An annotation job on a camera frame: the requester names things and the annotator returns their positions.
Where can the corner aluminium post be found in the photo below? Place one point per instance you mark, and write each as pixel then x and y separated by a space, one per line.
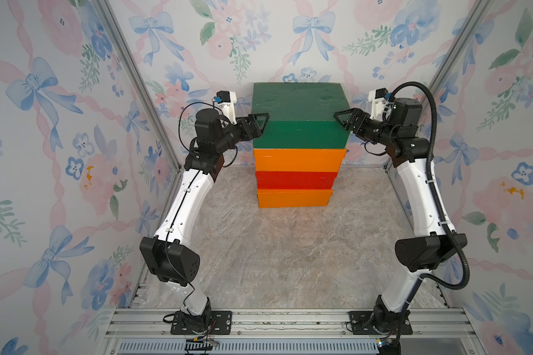
pixel 459 63
pixel 115 33

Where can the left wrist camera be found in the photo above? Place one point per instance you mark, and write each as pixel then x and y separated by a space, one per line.
pixel 225 101

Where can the orange shoebox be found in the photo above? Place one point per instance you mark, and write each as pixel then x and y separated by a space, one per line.
pixel 299 160
pixel 284 198

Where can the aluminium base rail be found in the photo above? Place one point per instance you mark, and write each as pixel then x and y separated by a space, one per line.
pixel 289 331

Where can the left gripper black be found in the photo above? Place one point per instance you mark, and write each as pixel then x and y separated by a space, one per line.
pixel 252 122

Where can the left corner aluminium post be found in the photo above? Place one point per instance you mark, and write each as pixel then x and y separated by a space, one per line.
pixel 115 33

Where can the right connector board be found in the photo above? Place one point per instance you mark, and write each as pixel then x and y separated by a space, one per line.
pixel 388 347

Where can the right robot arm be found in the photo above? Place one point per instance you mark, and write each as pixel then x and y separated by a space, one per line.
pixel 435 239

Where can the right corner aluminium post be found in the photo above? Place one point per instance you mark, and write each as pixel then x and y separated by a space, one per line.
pixel 459 63

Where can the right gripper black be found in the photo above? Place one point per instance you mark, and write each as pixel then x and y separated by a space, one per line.
pixel 357 117

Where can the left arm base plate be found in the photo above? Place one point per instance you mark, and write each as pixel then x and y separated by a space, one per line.
pixel 209 323

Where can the red shoebox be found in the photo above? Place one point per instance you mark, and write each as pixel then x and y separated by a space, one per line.
pixel 295 180

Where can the green shoebox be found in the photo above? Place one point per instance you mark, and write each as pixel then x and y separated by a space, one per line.
pixel 300 115

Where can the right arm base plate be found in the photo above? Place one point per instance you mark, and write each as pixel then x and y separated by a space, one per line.
pixel 366 323

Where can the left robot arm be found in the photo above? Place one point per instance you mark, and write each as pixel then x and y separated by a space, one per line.
pixel 167 253

